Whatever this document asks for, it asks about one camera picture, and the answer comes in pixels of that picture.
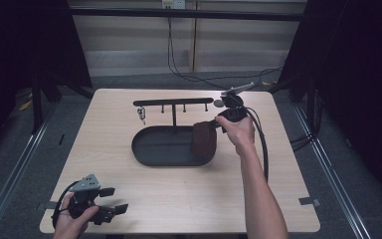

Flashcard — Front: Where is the black horizontal frame bar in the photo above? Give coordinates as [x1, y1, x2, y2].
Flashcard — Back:
[69, 7, 304, 23]

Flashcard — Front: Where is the white wall power outlet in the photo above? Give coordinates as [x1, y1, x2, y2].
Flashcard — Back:
[161, 0, 187, 10]

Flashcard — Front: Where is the yellow floor tape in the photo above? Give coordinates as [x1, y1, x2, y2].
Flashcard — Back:
[18, 99, 34, 112]

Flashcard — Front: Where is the silver carabiner keychain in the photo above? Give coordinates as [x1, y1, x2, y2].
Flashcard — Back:
[136, 106, 147, 125]

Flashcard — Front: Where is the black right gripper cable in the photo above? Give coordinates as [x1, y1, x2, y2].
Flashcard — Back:
[243, 107, 270, 183]

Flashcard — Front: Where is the long black floor cable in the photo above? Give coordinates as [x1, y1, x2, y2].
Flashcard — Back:
[166, 16, 285, 92]

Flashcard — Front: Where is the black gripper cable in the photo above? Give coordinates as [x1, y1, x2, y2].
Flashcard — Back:
[243, 107, 270, 183]
[51, 180, 82, 229]

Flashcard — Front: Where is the bundle of black cables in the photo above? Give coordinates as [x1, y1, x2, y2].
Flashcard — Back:
[289, 131, 316, 152]

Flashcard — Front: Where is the black curtain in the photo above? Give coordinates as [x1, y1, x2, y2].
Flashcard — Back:
[0, 0, 94, 163]
[268, 0, 382, 208]

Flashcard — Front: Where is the black metal stand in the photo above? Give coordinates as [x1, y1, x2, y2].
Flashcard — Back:
[30, 78, 45, 135]

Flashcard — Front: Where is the person's right hand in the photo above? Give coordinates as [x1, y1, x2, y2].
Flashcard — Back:
[215, 116, 256, 156]

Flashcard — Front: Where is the brown leather pouch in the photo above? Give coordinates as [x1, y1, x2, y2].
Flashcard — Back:
[190, 120, 218, 158]

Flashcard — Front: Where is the black key rack with tray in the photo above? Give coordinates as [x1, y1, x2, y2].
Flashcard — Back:
[131, 97, 218, 167]

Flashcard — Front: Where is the person's left hand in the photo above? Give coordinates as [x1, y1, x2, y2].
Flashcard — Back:
[53, 193, 99, 239]

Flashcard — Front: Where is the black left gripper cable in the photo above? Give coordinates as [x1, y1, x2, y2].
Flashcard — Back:
[51, 180, 82, 229]

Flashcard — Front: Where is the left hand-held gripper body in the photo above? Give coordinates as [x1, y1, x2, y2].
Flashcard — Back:
[69, 173, 116, 225]

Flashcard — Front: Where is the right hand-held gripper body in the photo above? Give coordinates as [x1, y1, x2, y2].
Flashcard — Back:
[218, 82, 256, 123]

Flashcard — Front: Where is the metal floor rail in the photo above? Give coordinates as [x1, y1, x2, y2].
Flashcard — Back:
[0, 108, 57, 239]
[292, 103, 373, 239]

